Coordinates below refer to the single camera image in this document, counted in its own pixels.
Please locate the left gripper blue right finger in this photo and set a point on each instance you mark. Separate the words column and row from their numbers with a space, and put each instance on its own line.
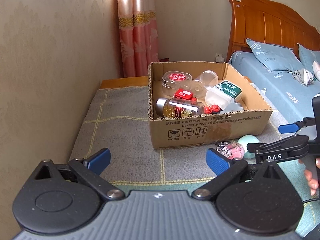
column 217, row 162

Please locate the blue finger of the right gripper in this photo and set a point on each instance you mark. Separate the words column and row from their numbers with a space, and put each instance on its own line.
column 294, row 127
column 287, row 149

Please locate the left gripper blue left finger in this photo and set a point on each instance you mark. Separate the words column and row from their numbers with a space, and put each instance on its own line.
column 99, row 161

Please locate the pink transparent toy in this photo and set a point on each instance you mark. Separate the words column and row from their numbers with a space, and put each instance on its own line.
column 230, row 150

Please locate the mint green egg-shaped case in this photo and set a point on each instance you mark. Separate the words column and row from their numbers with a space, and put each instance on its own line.
column 244, row 141

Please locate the black fidget cube red buttons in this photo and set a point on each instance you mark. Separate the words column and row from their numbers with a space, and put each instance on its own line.
column 214, row 109

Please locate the grey mouse figurine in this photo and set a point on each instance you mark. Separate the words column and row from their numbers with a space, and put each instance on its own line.
column 233, row 106

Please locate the white medical bottle green label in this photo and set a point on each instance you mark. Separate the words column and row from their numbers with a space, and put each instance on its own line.
column 223, row 94

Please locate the jar of golden capsules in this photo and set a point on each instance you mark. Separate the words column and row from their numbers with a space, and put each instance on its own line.
column 174, row 107

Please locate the red toy train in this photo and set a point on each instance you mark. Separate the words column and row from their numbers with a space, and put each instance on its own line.
column 185, row 95

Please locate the clear plastic cup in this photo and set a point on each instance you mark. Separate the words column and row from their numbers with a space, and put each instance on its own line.
column 204, row 82

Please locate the clear container with red label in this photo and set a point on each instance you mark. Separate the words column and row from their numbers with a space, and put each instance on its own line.
column 172, row 81

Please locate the blue floral bedsheet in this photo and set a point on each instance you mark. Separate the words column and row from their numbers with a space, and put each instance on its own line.
column 290, row 100

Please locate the crumpled grey cloth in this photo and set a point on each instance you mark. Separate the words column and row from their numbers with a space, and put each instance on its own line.
column 303, row 76

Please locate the grey green checked mat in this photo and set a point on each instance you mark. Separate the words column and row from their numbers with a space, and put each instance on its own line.
column 117, row 119

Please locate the pink pillow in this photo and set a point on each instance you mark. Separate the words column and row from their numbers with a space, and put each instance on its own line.
column 316, row 70

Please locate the blue pillow far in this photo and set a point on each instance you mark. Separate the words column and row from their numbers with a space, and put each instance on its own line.
column 307, row 57

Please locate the blue pillow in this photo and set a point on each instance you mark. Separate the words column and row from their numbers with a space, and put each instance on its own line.
column 307, row 57
column 276, row 58

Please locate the open cardboard box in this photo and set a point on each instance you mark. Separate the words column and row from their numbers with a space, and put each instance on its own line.
column 205, row 128

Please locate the blue pillow near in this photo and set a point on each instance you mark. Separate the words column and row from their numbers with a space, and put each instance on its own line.
column 276, row 58

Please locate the wooden headboard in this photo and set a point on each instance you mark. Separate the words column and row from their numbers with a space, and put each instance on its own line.
column 269, row 22

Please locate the pink curtain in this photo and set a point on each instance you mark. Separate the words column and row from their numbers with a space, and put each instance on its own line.
column 138, row 35

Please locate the white wall socket plug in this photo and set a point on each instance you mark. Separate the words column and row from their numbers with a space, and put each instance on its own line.
column 219, row 58

